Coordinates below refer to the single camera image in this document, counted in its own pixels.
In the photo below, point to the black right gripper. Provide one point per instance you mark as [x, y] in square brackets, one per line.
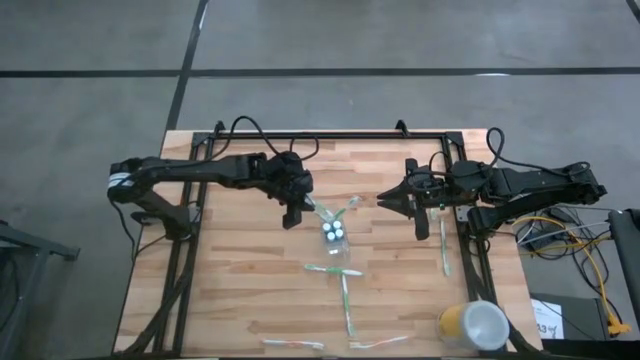
[450, 185]

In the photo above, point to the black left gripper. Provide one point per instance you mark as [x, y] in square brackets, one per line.
[287, 175]

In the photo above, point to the green white toothbrush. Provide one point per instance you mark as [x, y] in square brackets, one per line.
[332, 270]
[325, 214]
[444, 250]
[433, 212]
[316, 205]
[350, 206]
[346, 305]

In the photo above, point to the teal mouthwash bottle white cap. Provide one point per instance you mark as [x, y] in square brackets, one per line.
[337, 224]
[339, 233]
[330, 236]
[327, 227]

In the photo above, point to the clear acrylic organizer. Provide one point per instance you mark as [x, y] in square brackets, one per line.
[337, 248]

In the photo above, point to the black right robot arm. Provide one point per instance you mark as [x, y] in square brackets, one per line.
[540, 180]

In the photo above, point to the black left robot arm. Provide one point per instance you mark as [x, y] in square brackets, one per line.
[200, 170]

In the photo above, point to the wrapped orange white toothbrush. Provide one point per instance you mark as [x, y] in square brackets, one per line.
[377, 343]
[292, 344]

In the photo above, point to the white and yellow cup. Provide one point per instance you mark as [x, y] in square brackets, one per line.
[475, 325]

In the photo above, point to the white paper sign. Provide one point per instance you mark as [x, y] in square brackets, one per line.
[547, 320]

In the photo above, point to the black floor box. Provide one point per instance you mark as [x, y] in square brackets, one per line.
[585, 320]

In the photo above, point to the black metal stand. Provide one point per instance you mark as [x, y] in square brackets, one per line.
[30, 245]

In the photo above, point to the black aluminium table frame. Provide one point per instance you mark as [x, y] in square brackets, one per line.
[350, 135]

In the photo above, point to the black equipment post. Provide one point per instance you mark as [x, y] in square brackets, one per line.
[625, 250]

